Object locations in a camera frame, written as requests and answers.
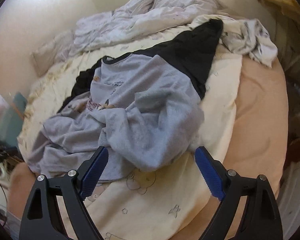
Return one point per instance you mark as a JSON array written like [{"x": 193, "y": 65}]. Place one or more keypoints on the peach bed sheet mattress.
[{"x": 259, "y": 137}]

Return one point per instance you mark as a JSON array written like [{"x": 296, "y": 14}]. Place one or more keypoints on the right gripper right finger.
[{"x": 260, "y": 219}]

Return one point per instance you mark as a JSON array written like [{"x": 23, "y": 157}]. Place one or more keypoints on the crumpled white duvet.
[{"x": 137, "y": 18}]

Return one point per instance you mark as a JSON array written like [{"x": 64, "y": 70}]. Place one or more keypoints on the beige pillow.
[{"x": 52, "y": 52}]

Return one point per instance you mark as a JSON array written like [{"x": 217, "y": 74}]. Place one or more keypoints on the grey and black sweatshirt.
[{"x": 143, "y": 107}]

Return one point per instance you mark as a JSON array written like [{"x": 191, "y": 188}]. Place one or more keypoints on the white cartoon print t-shirt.
[{"x": 243, "y": 37}]

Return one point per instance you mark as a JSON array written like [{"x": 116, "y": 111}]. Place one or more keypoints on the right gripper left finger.
[{"x": 42, "y": 217}]

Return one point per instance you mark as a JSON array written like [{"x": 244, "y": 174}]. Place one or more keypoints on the cream cartoon print blanket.
[{"x": 158, "y": 204}]

